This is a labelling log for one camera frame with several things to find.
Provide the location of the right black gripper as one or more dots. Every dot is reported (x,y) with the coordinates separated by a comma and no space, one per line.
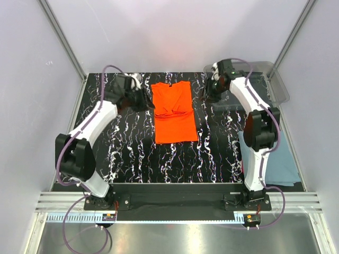
(208,94)

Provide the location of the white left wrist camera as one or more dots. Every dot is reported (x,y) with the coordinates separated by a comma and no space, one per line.
(136,81)

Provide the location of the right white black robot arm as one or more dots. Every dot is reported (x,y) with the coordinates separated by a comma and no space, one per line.
(261,133)

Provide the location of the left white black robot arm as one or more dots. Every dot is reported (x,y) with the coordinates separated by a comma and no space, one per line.
(74,151)

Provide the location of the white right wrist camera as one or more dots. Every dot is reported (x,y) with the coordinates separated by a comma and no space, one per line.
(215,72)

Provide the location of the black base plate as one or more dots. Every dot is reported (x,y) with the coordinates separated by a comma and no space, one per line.
(229,196)

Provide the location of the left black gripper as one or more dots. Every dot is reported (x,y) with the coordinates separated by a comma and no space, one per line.
(146,102)

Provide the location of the aluminium frame rail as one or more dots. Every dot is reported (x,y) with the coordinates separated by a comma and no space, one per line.
(290,202)

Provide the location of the left aluminium corner post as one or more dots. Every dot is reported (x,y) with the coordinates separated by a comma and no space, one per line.
(50,15)

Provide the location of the white toothed cable duct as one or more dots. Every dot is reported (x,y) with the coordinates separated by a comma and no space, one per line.
(223,218)

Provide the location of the clear plastic bin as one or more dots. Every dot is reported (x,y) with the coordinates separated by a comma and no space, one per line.
(265,80)

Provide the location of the orange t shirt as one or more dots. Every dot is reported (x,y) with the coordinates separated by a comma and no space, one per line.
(173,113)

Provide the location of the folded light blue t shirt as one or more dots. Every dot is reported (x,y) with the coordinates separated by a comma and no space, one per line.
(281,168)

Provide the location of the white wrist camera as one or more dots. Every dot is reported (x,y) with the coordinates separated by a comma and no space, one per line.
(215,72)
(136,81)

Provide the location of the right aluminium corner post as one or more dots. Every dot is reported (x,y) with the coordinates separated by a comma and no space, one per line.
(307,9)

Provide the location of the aluminium corner post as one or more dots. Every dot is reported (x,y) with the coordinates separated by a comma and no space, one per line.
(50,15)
(307,9)

